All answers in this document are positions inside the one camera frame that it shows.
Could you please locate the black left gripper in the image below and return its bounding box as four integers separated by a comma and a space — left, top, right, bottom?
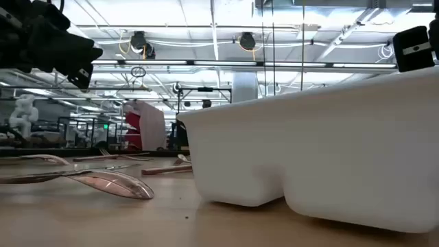
20, 0, 104, 92

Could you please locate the white round column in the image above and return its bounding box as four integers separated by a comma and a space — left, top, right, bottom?
232, 71, 259, 104

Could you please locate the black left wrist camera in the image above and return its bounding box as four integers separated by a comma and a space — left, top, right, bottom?
32, 0, 71, 32

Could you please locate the rose gold spoon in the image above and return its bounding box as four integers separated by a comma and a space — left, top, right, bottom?
0, 154, 71, 166
0, 169, 155, 200

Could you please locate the rose gold fork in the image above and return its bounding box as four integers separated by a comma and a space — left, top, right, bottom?
99, 148, 154, 162
173, 154, 192, 166

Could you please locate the black ceiling cable reel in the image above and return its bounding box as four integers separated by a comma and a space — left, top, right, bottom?
118, 30, 157, 60
237, 31, 257, 52

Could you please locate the wooden workbench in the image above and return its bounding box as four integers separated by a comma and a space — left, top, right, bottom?
0, 136, 66, 149

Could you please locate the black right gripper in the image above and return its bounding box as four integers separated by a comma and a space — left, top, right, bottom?
392, 25, 436, 73

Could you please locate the white plastic cutlery tray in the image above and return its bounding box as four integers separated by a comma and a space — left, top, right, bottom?
176, 67, 439, 234

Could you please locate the long ceiling light strip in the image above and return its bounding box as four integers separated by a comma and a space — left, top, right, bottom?
91, 59, 399, 69

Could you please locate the thin hanging black cable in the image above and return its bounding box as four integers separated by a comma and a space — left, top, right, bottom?
272, 0, 276, 97
300, 0, 305, 91
261, 0, 266, 97

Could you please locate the black frame workstation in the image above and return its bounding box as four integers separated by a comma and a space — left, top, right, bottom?
167, 86, 233, 150

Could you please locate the black frame enclosure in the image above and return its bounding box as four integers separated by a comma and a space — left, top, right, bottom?
56, 116, 119, 148

